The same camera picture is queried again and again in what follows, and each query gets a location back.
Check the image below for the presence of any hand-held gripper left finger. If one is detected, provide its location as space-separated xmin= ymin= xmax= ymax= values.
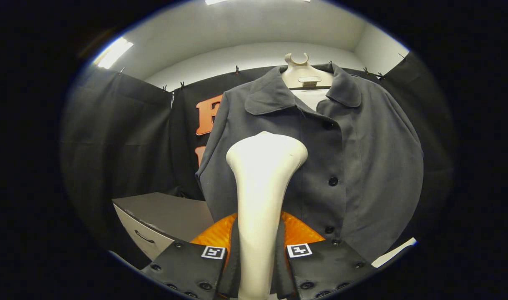
xmin=140 ymin=212 xmax=241 ymax=300

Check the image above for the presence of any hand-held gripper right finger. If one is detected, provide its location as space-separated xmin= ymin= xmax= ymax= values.
xmin=276 ymin=211 xmax=378 ymax=300

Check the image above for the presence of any white garment steamer head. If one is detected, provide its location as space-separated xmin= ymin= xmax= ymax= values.
xmin=226 ymin=131 xmax=309 ymax=300

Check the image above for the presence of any grey button-up shirt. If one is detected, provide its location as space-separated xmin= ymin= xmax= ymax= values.
xmin=196 ymin=62 xmax=425 ymax=264

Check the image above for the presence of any grey-topped drawer cabinet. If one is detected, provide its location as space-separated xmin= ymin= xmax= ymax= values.
xmin=112 ymin=192 xmax=215 ymax=261

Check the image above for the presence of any white side table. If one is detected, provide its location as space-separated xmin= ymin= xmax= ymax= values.
xmin=371 ymin=237 xmax=417 ymax=268

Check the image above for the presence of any row of black backdrop clips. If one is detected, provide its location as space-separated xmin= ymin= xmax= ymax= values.
xmin=118 ymin=52 xmax=408 ymax=93

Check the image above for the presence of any narrow ceiling light strip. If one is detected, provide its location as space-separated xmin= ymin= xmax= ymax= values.
xmin=93 ymin=37 xmax=134 ymax=70

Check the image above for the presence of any rectangular ceiling light panel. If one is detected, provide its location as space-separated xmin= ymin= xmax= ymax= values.
xmin=204 ymin=0 xmax=311 ymax=5

